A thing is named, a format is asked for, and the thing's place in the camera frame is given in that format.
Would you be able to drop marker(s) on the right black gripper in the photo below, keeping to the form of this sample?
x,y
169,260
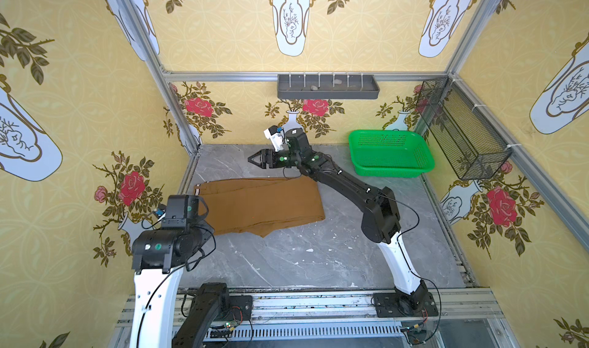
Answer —
x,y
274,158

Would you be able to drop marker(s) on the brown long pants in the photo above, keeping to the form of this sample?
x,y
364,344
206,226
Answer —
x,y
262,205

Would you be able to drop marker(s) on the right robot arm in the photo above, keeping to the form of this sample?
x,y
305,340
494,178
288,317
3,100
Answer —
x,y
381,216

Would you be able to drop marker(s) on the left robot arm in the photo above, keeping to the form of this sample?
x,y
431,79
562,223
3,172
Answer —
x,y
160,257

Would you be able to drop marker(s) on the green plastic basket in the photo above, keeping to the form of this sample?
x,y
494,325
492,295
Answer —
x,y
390,154

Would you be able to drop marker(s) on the small circuit board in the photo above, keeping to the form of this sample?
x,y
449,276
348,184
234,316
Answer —
x,y
415,336

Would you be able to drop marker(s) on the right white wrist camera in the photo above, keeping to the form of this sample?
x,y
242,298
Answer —
x,y
276,136

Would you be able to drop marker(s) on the grey wall shelf tray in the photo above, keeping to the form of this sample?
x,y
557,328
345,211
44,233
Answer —
x,y
354,86

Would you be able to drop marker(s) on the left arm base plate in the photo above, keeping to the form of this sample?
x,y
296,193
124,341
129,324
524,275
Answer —
x,y
240,308

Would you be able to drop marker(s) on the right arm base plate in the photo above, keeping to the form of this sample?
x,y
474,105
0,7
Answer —
x,y
401,305

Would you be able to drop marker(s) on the black wire mesh basket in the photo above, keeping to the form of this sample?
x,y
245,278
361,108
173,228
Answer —
x,y
472,146

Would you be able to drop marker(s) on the aluminium front rail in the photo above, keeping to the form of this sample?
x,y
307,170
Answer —
x,y
320,306

